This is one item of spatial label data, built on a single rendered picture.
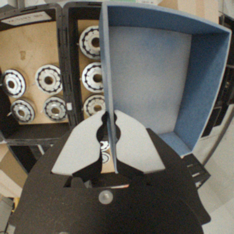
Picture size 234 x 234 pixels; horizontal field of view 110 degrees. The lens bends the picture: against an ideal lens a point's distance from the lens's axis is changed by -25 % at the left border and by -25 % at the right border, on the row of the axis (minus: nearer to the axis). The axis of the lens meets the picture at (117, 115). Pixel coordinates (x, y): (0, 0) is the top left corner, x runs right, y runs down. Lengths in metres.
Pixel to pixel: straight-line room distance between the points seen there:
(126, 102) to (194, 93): 0.12
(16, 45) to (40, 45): 0.09
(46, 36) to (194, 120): 0.46
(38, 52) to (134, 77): 0.35
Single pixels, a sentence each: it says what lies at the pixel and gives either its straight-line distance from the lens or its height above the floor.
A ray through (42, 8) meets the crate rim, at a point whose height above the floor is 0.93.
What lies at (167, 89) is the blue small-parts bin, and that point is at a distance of 0.20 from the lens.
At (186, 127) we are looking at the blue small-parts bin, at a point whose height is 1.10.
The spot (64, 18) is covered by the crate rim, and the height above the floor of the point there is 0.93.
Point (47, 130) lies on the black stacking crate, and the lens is 0.47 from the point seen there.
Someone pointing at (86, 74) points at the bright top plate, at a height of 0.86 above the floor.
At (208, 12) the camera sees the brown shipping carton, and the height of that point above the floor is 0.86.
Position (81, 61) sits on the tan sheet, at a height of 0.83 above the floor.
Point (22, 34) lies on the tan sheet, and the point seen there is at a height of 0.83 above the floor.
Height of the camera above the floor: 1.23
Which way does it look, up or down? 58 degrees down
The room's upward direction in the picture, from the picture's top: 160 degrees clockwise
